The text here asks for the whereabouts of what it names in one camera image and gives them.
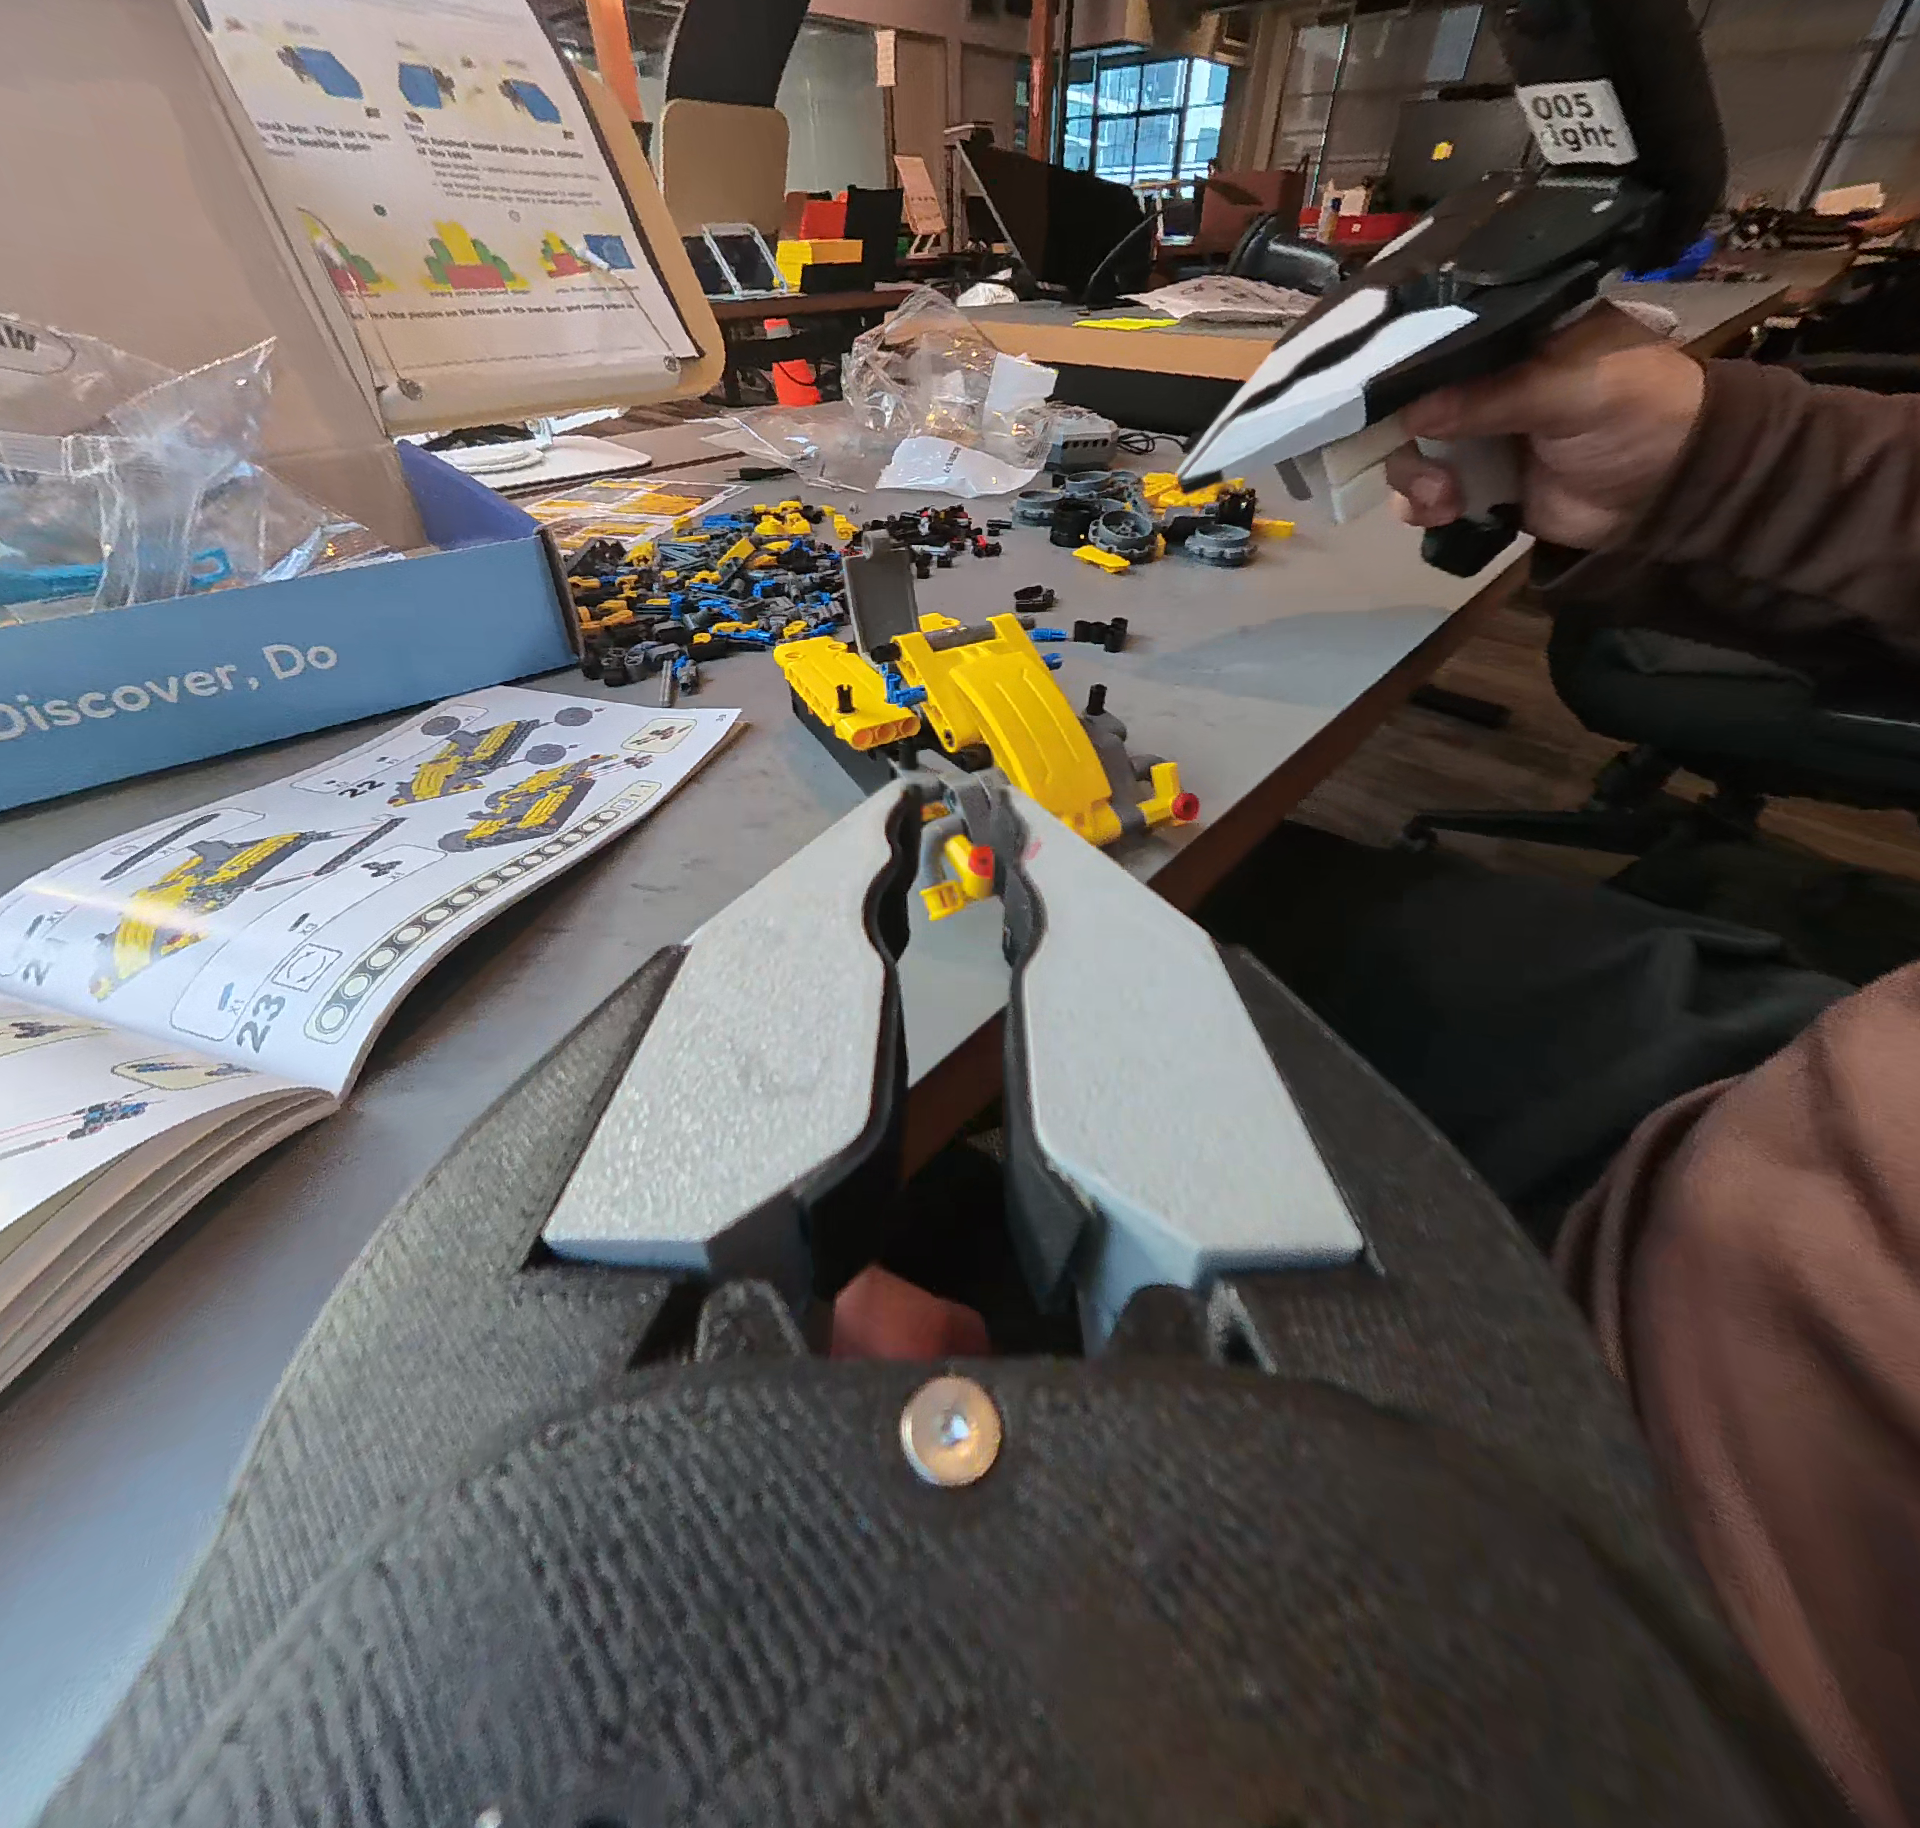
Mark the pile of small building parts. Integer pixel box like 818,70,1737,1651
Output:
566,494,1009,696

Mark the yellow toy vehicle model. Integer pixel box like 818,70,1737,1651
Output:
776,541,1201,926

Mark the person's right hand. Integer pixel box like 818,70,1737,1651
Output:
1387,309,1705,549

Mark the grey desk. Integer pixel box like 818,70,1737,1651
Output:
0,271,1803,1828

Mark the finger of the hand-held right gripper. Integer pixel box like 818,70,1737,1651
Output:
1179,285,1479,485
1261,359,1488,526

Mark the background wooden table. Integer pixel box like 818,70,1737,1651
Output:
900,298,1277,389

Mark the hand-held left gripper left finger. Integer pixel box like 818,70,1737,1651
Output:
542,779,917,1296

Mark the blue cardboard box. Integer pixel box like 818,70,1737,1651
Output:
0,0,721,814

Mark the crumpled clear plastic bag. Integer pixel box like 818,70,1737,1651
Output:
736,298,1059,501

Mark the black office chair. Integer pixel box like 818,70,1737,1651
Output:
1412,614,1920,871

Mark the pile of yellow beams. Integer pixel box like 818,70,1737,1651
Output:
1074,463,1299,575

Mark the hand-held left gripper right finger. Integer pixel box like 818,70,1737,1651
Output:
991,786,1367,1350

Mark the window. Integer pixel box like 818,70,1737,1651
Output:
1059,44,1233,196

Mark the instruction booklet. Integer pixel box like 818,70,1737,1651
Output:
0,688,744,1395

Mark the black monitor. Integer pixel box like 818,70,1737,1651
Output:
955,133,1156,302

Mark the sticker sheet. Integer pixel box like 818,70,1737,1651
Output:
517,478,739,541

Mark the clear plastic bag with parts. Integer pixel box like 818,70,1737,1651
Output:
0,329,393,614

